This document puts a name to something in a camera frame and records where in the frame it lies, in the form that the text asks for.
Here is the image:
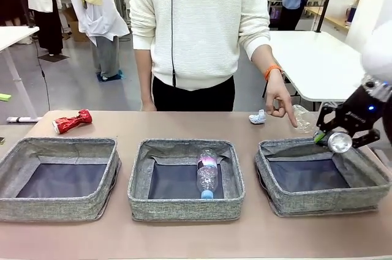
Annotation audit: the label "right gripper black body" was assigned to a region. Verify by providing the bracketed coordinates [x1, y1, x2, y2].
[336, 84, 388, 134]

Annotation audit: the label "clear plastic cup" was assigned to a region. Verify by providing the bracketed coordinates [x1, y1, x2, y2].
[290, 104, 319, 134]

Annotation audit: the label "crushed black and white can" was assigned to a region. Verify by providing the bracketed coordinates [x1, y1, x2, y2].
[324, 131, 353, 154]

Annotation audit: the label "white paper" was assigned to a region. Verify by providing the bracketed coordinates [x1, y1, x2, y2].
[249, 109, 266, 125]

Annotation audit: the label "crushed red can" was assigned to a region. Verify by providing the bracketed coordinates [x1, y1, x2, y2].
[52, 108, 93, 135]

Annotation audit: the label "clear bottle with blue cap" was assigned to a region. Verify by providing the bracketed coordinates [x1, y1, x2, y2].
[195, 149, 222, 200]

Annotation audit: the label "person's right forearm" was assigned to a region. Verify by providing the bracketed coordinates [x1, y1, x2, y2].
[134, 48, 154, 105]

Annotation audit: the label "person's left forearm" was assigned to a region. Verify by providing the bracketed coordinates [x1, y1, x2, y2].
[249, 44, 281, 73]

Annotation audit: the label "person's left hand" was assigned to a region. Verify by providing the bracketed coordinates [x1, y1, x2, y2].
[265, 72, 300, 128]

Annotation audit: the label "black floor mat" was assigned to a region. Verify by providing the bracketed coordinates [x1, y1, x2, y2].
[38, 53, 70, 62]

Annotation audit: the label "large white table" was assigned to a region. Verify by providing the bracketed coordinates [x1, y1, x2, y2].
[266, 29, 366, 111]

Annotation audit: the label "orange wristwatch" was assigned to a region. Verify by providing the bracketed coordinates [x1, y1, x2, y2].
[263, 63, 284, 81]

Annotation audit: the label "grey fabric basket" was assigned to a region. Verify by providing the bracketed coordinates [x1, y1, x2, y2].
[127, 138, 246, 221]
[254, 135, 392, 218]
[0, 136, 123, 223]

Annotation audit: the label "brown cardboard box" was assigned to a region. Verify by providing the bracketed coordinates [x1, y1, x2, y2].
[62, 6, 89, 42]

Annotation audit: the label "purple bottle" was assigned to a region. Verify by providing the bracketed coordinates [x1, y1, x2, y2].
[345, 2, 358, 27]

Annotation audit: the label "wooden workbench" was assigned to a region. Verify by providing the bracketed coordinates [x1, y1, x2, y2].
[306, 6, 352, 31]

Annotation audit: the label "translucent plastic container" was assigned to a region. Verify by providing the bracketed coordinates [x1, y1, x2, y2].
[333, 0, 359, 24]

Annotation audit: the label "black trousers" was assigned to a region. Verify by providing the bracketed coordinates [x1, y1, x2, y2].
[152, 75, 236, 112]

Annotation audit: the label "person in white sweater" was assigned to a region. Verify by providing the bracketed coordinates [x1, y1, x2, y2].
[129, 0, 271, 92]

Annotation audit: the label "thin black neck cord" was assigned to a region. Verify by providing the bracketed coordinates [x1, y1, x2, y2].
[170, 0, 177, 87]

